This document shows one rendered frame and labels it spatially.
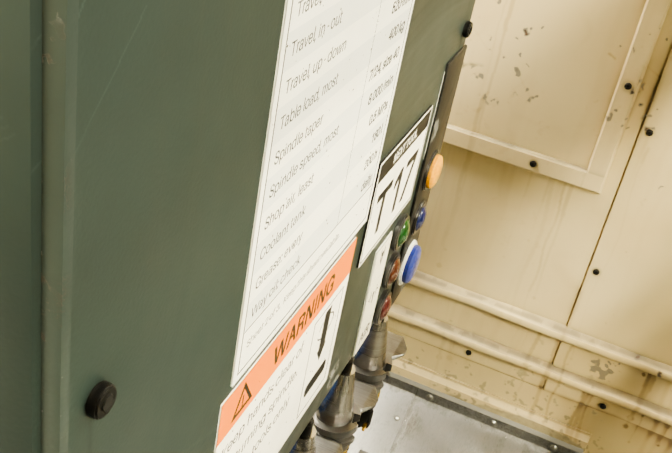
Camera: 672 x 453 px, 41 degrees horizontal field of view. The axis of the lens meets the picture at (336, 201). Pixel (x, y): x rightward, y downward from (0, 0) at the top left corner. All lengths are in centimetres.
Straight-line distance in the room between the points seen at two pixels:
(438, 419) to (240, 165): 139
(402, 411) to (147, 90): 146
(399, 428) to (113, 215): 144
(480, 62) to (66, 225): 117
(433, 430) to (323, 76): 134
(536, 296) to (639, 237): 20
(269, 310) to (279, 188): 7
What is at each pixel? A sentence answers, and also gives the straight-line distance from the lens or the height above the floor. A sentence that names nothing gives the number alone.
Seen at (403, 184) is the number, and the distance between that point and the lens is 57.
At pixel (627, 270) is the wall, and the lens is 146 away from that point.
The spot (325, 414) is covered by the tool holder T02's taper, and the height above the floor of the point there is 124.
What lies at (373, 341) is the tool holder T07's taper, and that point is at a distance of 111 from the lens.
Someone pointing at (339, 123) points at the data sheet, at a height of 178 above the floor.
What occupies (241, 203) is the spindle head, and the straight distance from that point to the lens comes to 32.
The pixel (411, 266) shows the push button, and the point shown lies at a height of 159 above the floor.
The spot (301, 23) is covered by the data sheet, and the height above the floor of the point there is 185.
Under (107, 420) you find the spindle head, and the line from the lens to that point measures 29.
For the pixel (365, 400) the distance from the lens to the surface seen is 111.
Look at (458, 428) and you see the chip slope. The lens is 167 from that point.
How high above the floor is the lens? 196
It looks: 30 degrees down
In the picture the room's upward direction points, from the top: 11 degrees clockwise
